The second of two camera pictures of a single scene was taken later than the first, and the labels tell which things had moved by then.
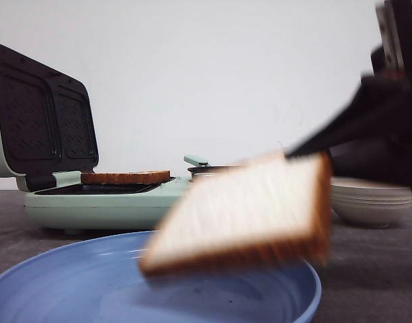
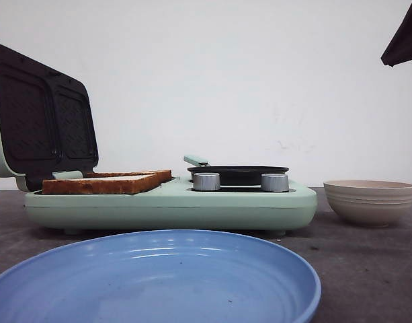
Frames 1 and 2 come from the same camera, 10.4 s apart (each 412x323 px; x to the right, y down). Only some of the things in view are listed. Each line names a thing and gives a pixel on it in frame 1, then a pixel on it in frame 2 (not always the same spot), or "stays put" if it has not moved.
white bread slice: [266, 204] → [100, 184]
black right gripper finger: [384, 105] → [405, 44]
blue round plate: [103, 280] stays put
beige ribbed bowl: [369, 203] stays put
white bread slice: [154, 177] stays put
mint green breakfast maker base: [72, 206] stays put
